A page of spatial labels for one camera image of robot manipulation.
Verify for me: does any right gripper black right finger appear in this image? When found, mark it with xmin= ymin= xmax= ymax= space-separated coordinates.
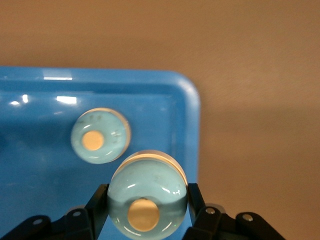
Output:
xmin=183 ymin=182 xmax=286 ymax=240

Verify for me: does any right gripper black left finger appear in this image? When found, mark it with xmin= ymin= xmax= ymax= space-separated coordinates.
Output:
xmin=0 ymin=183 xmax=111 ymax=240

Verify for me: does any light blue call bell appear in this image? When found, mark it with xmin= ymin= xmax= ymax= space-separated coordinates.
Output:
xmin=70 ymin=107 xmax=132 ymax=165
xmin=106 ymin=149 xmax=189 ymax=240

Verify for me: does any blue plastic tray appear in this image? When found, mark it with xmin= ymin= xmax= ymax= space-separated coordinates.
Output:
xmin=0 ymin=66 xmax=201 ymax=240

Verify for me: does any brown table cover mat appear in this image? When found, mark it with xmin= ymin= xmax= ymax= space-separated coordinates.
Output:
xmin=0 ymin=0 xmax=320 ymax=240

